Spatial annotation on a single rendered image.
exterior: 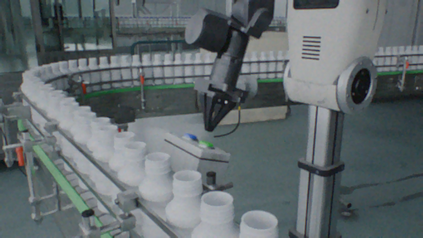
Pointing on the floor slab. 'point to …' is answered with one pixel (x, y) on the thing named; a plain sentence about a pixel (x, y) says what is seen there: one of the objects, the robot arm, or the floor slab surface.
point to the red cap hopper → (159, 14)
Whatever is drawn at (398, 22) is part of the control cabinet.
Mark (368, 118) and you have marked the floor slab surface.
